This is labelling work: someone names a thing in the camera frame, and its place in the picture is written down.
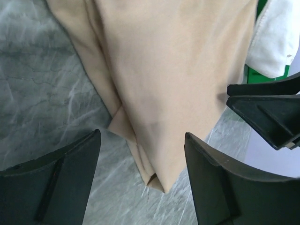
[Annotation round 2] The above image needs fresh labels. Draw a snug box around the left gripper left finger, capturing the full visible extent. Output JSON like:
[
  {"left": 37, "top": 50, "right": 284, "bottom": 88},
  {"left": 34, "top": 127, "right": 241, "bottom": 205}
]
[{"left": 0, "top": 129, "right": 101, "bottom": 225}]

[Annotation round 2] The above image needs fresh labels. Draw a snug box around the green plastic tray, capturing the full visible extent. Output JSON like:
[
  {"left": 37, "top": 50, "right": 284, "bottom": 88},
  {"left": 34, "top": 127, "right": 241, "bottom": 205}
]
[{"left": 247, "top": 0, "right": 290, "bottom": 84}]

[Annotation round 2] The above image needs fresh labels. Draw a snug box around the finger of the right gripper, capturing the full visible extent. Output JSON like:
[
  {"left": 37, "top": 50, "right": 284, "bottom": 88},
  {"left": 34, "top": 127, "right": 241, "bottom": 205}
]
[
  {"left": 227, "top": 72, "right": 300, "bottom": 96},
  {"left": 226, "top": 95, "right": 300, "bottom": 150}
]

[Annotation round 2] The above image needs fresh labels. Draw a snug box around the beige t shirt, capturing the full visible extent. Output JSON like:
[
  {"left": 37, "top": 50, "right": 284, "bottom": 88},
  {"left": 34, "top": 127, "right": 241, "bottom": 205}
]
[{"left": 47, "top": 0, "right": 257, "bottom": 193}]

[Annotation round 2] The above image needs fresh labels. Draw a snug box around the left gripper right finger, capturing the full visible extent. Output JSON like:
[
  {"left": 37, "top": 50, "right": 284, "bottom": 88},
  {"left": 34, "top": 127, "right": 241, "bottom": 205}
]
[{"left": 184, "top": 133, "right": 300, "bottom": 225}]

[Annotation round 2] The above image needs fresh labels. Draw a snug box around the white t shirt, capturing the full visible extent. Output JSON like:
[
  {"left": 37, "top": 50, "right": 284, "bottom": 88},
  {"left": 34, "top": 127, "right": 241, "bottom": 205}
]
[{"left": 246, "top": 0, "right": 300, "bottom": 78}]

